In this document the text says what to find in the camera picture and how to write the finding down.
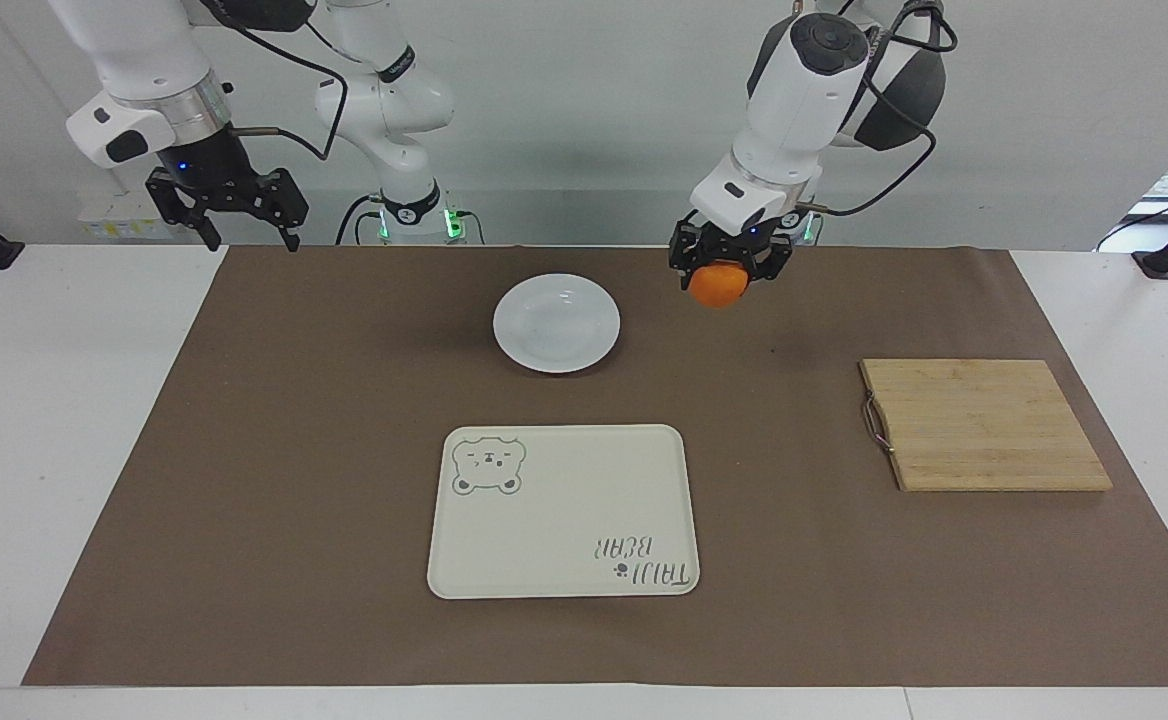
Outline black cable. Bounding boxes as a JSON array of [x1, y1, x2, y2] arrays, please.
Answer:
[[1094, 178, 1168, 253], [208, 0, 350, 162], [794, 0, 959, 218], [333, 194, 382, 247]]

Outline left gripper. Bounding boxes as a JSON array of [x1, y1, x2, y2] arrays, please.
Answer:
[[668, 214, 796, 294]]

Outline cream tray with bear print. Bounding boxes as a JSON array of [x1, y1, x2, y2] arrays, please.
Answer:
[[427, 424, 701, 600]]

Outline wooden cutting board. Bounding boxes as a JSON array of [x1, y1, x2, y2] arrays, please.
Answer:
[[859, 359, 1114, 493]]

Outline orange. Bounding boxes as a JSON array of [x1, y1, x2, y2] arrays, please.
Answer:
[[687, 260, 751, 309]]

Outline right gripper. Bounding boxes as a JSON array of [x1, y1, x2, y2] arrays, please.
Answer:
[[145, 129, 310, 253]]

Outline white round plate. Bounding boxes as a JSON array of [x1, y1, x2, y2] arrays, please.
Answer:
[[492, 273, 622, 375]]

